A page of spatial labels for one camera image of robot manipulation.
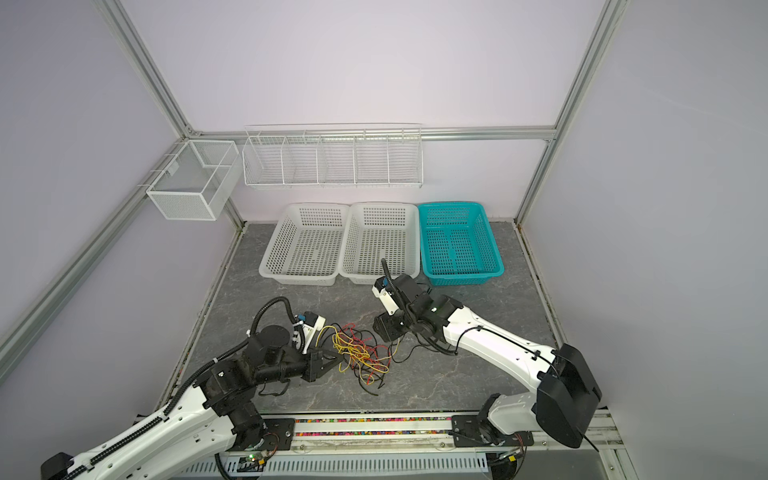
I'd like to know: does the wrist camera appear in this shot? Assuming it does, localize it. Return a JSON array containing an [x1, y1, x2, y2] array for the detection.
[[293, 311, 326, 354], [372, 276, 400, 316]]

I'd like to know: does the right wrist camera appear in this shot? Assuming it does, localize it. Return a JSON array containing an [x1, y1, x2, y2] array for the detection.
[[372, 276, 400, 316]]

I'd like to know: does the white vented cable duct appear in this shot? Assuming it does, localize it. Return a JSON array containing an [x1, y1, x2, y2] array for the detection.
[[134, 452, 490, 480]]

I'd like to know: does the white plastic basket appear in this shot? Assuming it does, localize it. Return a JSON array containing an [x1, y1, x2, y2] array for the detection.
[[259, 203, 349, 286], [338, 202, 421, 285]]

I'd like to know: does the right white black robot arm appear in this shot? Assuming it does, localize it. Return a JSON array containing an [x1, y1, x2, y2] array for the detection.
[[372, 271, 602, 449]]

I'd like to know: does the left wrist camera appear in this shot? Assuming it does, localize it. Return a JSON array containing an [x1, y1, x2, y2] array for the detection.
[[293, 311, 326, 354]]

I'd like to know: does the middle white plastic basket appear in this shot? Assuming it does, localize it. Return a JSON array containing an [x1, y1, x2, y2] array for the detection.
[[338, 202, 421, 285]]

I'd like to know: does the aluminium frame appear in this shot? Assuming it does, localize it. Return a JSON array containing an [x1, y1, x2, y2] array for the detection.
[[1, 1, 627, 380]]

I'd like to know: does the left white plastic basket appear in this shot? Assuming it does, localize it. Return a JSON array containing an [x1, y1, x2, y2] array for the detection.
[[259, 203, 349, 286]]

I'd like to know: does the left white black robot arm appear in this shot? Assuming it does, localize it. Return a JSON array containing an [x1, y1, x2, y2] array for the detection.
[[40, 296, 341, 479]]

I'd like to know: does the white wire wall shelf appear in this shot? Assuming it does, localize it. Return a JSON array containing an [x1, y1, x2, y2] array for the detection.
[[241, 123, 424, 188]]

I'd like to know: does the teal plastic basket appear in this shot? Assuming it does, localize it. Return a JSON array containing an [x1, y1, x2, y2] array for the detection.
[[418, 202, 504, 286]]

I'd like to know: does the white mesh wall box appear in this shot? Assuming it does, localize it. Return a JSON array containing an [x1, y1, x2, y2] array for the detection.
[[147, 140, 243, 221]]

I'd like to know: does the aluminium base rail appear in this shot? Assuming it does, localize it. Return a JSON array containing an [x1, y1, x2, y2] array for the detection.
[[116, 410, 625, 460]]

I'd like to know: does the red yellow cable bundle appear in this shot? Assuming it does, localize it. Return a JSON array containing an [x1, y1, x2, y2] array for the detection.
[[317, 322, 394, 386]]

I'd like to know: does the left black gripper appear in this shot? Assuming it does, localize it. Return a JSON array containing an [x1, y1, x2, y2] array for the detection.
[[257, 344, 344, 384]]

